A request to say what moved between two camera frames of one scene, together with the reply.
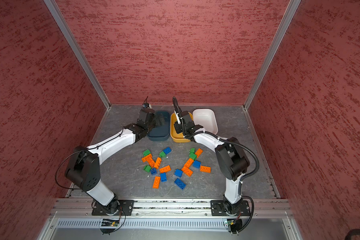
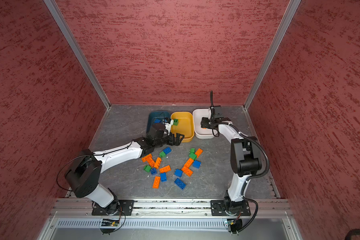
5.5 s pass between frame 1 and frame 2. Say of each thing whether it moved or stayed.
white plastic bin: stayed
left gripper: moved
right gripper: moved
